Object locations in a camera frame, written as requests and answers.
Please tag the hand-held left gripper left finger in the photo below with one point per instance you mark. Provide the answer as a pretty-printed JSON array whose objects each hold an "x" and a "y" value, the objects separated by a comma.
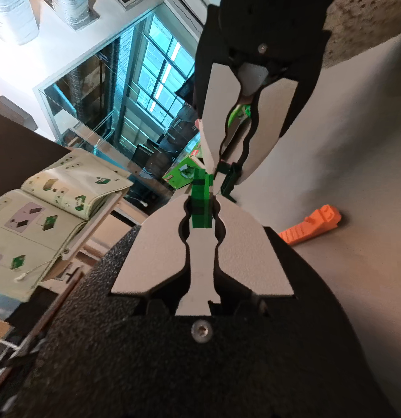
[{"x": 154, "y": 258}]

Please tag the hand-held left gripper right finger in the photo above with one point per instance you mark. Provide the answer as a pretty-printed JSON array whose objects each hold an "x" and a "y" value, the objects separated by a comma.
[{"x": 252, "y": 258}]

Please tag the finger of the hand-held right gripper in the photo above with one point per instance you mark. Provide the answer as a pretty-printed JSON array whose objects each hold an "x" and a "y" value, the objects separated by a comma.
[
  {"x": 216, "y": 107},
  {"x": 272, "y": 130}
]

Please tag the dark green lego plate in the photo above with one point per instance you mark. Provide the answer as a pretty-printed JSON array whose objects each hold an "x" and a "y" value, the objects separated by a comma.
[{"x": 230, "y": 179}]

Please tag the green white lego assembly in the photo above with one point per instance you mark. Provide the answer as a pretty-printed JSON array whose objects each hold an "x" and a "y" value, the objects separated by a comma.
[{"x": 202, "y": 202}]

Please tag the green lego box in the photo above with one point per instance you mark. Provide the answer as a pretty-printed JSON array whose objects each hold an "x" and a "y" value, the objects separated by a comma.
[{"x": 184, "y": 169}]

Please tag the person's right hand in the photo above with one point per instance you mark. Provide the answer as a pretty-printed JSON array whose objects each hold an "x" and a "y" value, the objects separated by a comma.
[{"x": 196, "y": 124}]

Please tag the orange brick separator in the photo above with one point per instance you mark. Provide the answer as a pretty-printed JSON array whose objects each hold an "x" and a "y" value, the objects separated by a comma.
[{"x": 308, "y": 227}]

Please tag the open instruction booklet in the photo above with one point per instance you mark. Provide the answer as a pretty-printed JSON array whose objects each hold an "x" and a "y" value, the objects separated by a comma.
[{"x": 40, "y": 228}]

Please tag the black panel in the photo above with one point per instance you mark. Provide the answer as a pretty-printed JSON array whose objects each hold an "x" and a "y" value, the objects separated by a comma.
[{"x": 21, "y": 153}]

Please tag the silver round duct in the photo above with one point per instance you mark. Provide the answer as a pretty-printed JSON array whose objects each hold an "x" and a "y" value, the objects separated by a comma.
[
  {"x": 74, "y": 13},
  {"x": 14, "y": 19}
]

